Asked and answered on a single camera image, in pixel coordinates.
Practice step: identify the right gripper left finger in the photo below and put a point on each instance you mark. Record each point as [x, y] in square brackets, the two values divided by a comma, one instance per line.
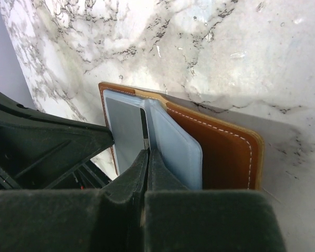
[74, 220]

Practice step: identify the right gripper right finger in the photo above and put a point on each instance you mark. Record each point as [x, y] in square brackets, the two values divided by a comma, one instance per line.
[178, 219]

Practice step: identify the brown leather card holder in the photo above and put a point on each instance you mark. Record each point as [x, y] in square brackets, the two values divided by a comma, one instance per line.
[232, 155]

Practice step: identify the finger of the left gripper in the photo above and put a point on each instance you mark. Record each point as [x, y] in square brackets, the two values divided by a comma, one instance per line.
[42, 151]

